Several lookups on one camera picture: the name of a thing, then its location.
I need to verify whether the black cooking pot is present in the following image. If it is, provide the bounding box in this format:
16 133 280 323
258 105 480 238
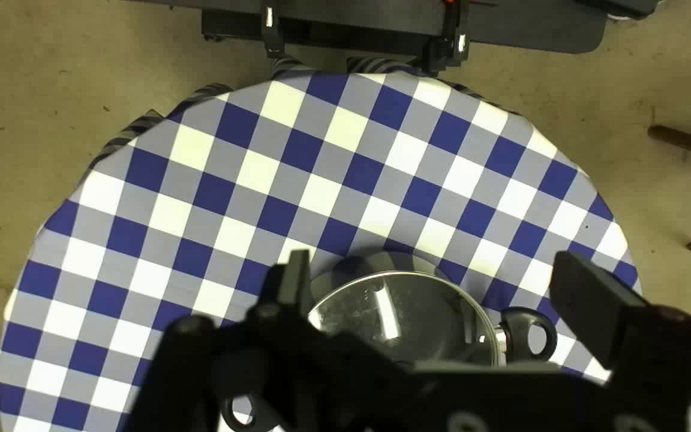
221 244 560 432

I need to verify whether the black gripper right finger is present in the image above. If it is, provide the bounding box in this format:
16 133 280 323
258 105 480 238
547 250 683 389

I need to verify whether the dark robot stand platform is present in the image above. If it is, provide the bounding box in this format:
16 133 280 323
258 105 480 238
199 0 612 58

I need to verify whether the blue white checkered tablecloth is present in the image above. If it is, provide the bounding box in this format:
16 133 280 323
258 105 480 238
0 69 642 432

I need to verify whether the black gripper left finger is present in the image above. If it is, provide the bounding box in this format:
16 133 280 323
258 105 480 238
262 247 317 322

